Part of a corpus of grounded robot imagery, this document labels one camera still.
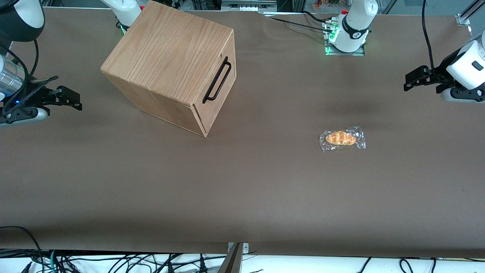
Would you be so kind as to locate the aluminium frame profile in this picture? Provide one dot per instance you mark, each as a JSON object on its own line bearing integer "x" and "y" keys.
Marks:
{"x": 468, "y": 13}

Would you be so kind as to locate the wooden drawer cabinet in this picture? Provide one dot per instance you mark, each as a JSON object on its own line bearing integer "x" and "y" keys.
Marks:
{"x": 166, "y": 49}

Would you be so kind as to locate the colourful background items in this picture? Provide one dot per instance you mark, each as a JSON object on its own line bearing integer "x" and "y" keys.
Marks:
{"x": 326, "y": 3}

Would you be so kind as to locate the dark angled bar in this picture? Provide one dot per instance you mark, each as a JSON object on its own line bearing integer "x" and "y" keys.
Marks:
{"x": 231, "y": 263}

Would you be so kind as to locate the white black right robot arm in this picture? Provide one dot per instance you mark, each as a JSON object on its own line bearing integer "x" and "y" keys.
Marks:
{"x": 22, "y": 19}

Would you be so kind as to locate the silver metal clamp bracket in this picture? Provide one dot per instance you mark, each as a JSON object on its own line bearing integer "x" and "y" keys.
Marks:
{"x": 245, "y": 247}

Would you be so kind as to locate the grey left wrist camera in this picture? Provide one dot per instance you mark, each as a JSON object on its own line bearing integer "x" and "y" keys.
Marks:
{"x": 462, "y": 96}

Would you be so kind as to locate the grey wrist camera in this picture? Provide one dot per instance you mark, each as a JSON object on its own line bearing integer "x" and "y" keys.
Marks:
{"x": 462, "y": 96}
{"x": 26, "y": 115}

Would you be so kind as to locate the croissant in clear plastic wrapper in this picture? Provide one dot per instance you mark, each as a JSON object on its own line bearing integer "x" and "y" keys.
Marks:
{"x": 341, "y": 138}

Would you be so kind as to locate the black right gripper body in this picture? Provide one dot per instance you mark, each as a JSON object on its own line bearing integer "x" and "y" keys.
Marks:
{"x": 35, "y": 95}

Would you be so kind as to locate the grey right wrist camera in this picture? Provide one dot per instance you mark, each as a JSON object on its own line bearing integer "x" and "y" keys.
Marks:
{"x": 26, "y": 115}

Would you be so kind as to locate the wooden drawer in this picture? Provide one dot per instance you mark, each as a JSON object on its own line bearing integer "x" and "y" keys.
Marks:
{"x": 229, "y": 49}

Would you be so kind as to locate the brown table cover mat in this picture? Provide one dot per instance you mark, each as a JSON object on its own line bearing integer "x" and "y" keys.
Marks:
{"x": 242, "y": 189}

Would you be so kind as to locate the grey equipment box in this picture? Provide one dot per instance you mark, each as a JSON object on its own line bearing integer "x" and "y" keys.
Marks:
{"x": 246, "y": 4}

